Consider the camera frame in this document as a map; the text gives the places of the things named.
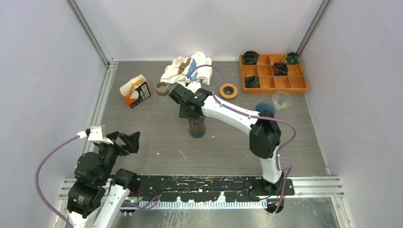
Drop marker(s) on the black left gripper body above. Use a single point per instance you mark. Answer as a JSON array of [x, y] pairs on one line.
[[110, 152]]

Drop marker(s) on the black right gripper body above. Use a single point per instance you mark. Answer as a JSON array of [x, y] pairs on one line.
[[185, 114]]

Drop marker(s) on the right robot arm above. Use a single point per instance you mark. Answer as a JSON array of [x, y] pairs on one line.
[[263, 132]]

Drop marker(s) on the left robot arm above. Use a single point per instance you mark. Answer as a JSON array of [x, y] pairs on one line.
[[96, 197]]

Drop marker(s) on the orange coffee filter box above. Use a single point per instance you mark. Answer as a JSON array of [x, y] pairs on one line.
[[135, 91]]

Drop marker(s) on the glass carafe dark wood collar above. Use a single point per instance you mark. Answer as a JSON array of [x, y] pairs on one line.
[[197, 128]]

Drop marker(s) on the small glass carafe wood collar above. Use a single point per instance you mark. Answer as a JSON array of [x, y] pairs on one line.
[[162, 87]]

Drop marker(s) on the crumpled white plastic bag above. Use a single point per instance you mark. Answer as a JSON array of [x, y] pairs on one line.
[[183, 70]]

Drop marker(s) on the rolled dark green tie front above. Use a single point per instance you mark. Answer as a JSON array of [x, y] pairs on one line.
[[252, 82]]

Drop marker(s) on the rolled dark tie back left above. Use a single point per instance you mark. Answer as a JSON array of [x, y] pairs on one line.
[[250, 58]]

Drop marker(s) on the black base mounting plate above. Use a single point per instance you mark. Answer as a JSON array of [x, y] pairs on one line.
[[209, 188]]

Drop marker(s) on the orange wooden compartment tray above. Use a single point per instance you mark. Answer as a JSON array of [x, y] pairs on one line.
[[294, 82]]

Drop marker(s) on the rolled orange floral tie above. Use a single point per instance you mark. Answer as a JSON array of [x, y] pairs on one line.
[[280, 69]]

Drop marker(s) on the rolled green floral tie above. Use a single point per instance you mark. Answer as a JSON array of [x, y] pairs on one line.
[[292, 58]]

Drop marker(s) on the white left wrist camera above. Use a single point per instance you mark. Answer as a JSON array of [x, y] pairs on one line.
[[95, 134]]

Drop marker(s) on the aluminium frame rail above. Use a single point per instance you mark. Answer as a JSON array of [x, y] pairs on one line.
[[305, 187]]

